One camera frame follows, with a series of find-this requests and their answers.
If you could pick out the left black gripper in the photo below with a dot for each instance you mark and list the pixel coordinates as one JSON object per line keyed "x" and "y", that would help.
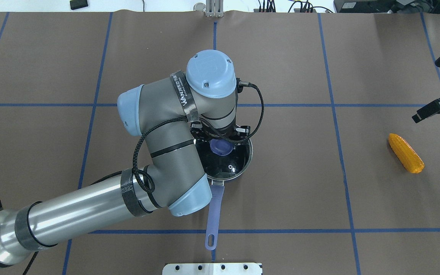
{"x": 197, "y": 132}

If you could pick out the glass lid with blue knob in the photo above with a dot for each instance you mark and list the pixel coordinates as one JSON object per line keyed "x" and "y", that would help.
{"x": 222, "y": 160}

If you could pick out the yellow plastic corn cob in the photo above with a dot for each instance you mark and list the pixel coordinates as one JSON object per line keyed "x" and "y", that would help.
{"x": 405, "y": 154}

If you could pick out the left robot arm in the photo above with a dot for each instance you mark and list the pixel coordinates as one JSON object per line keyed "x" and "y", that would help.
{"x": 170, "y": 116}

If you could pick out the dark blue saucepan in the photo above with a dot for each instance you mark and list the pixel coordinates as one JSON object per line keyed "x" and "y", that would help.
{"x": 213, "y": 220}

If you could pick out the small black square device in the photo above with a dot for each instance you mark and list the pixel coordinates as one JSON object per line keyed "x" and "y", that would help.
{"x": 78, "y": 4}

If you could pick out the aluminium frame post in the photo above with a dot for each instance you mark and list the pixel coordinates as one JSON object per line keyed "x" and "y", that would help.
{"x": 214, "y": 8}

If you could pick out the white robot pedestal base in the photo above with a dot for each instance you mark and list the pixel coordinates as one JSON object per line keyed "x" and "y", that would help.
{"x": 249, "y": 268}

